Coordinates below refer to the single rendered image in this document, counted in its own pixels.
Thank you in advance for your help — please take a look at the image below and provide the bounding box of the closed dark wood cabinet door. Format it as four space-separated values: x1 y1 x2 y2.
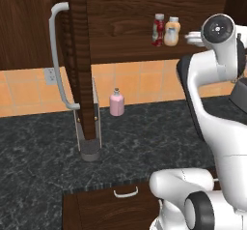
0 0 66 72

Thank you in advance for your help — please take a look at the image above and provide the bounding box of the red condiment bottle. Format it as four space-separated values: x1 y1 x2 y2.
151 13 166 47

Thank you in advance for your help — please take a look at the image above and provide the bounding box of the grey cabinet door handle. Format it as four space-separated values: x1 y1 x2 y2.
48 1 81 112

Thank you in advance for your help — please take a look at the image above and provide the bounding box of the dark wood drawer front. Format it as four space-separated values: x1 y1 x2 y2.
62 181 163 230

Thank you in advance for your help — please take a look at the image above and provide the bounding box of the pink condiment bottle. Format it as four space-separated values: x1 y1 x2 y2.
109 87 125 118

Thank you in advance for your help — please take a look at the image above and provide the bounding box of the dark wood wall cabinet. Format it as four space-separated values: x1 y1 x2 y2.
84 0 247 66

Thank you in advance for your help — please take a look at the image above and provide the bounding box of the white drawer handle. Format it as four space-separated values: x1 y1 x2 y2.
112 186 140 199

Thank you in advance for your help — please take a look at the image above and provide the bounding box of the open dark wood cabinet door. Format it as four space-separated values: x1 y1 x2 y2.
52 0 98 141

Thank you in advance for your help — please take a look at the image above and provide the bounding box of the white wall socket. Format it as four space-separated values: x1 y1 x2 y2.
43 67 59 86

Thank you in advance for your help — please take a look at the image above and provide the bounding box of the white flat dish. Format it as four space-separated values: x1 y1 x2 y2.
184 30 207 47

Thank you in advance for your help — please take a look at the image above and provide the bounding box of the cream orange condiment bottle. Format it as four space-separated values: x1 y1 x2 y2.
163 15 181 47

